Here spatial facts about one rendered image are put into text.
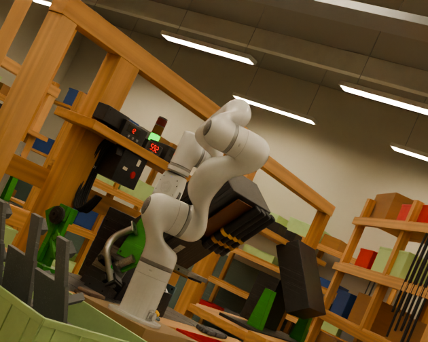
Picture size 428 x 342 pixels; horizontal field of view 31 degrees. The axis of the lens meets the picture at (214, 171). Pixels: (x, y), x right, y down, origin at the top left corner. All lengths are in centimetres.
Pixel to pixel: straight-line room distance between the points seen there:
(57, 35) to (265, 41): 892
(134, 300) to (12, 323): 77
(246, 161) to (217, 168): 11
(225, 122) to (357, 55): 893
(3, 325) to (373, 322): 473
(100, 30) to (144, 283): 119
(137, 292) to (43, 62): 105
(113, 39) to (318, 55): 826
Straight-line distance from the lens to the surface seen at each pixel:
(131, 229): 336
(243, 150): 241
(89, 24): 328
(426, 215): 633
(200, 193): 253
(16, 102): 315
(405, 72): 1094
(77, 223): 920
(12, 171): 332
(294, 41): 1175
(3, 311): 197
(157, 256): 261
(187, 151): 282
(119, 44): 341
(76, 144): 340
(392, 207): 706
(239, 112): 248
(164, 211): 259
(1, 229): 222
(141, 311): 262
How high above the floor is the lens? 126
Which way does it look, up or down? 5 degrees up
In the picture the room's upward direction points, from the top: 25 degrees clockwise
